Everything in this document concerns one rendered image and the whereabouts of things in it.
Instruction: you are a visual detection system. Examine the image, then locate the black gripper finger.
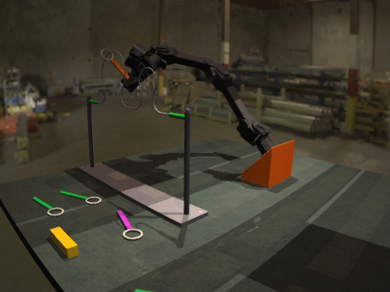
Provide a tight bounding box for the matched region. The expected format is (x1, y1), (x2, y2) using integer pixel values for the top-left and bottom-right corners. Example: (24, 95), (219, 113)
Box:
(124, 72), (139, 88)
(124, 67), (146, 87)

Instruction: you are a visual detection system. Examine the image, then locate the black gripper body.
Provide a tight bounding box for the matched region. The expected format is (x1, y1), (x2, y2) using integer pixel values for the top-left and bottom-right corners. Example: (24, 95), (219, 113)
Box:
(127, 56), (156, 92)

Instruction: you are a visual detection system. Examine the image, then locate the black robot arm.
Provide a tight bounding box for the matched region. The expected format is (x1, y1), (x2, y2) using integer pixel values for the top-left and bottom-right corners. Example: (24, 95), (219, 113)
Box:
(125, 44), (276, 155)

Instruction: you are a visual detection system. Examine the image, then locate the magenta handle with cream loop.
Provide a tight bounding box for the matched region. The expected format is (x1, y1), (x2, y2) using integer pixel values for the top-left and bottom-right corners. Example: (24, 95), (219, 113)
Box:
(117, 210), (143, 240)

